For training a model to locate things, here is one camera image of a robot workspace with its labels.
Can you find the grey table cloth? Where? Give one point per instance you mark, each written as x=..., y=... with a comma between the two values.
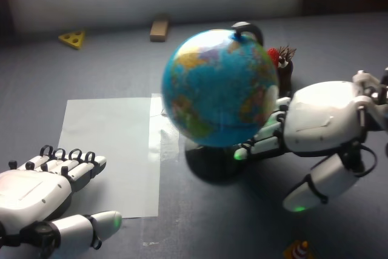
x=91, y=68

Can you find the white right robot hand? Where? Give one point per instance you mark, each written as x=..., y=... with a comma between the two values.
x=321, y=116

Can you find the blue desk globe black stand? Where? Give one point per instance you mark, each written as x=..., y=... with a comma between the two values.
x=218, y=89

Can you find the chocolate strawberry cake toy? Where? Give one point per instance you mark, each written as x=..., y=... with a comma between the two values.
x=286, y=71

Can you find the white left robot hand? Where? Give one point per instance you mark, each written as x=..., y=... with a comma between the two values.
x=27, y=192

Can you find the yellow triangle block with holes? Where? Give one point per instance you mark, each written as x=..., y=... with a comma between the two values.
x=72, y=38

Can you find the plain wooden rectangular block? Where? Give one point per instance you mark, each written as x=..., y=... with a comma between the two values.
x=159, y=28

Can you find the clear tape strip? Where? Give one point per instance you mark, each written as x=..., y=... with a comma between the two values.
x=166, y=137

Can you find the white paper sheet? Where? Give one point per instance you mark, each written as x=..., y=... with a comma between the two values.
x=112, y=128

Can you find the yellow block with cone print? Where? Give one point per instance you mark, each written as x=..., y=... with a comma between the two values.
x=300, y=250

